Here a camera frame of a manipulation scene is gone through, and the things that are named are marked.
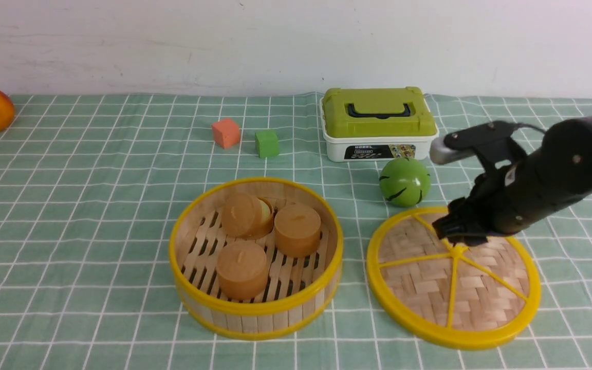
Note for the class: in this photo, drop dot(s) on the green checkered tablecloth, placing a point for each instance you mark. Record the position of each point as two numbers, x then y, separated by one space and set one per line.
90 187

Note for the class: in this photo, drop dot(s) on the brown round cake front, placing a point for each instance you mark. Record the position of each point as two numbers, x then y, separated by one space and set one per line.
242 270

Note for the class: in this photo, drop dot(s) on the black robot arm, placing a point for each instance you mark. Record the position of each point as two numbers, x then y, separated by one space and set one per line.
570 136

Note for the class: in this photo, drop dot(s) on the green foam cube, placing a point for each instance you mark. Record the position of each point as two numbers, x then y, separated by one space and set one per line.
266 143

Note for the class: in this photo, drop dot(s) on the yellow bamboo steamer basket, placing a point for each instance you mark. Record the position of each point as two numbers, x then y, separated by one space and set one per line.
297 290

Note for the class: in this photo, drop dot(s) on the brown round cake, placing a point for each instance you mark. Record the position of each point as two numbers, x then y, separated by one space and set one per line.
297 230
247 216
242 270

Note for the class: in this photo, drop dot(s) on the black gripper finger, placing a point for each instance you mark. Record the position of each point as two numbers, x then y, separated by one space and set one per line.
456 225

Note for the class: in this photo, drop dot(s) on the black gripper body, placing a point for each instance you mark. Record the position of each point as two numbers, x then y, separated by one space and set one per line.
511 199

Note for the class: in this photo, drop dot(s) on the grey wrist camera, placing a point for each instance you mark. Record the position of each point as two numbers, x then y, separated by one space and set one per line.
491 143

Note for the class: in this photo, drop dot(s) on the orange foam cube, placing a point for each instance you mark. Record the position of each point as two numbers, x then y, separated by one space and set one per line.
226 133

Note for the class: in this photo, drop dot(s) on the brown round cake right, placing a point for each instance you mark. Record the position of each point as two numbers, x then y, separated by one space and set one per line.
297 230

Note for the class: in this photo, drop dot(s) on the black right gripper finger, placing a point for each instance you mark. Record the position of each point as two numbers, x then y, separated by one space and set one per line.
470 239

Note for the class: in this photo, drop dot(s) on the yellow woven steamer lid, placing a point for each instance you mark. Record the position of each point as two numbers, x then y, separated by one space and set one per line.
451 295

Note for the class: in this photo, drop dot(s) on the green and white lunch box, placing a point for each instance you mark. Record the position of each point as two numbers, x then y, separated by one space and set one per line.
376 124

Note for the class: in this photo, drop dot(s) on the green toy melon ball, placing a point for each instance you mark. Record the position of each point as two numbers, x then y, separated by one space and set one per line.
404 182

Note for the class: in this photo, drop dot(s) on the brown round cake left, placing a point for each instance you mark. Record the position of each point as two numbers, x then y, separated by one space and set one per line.
247 216

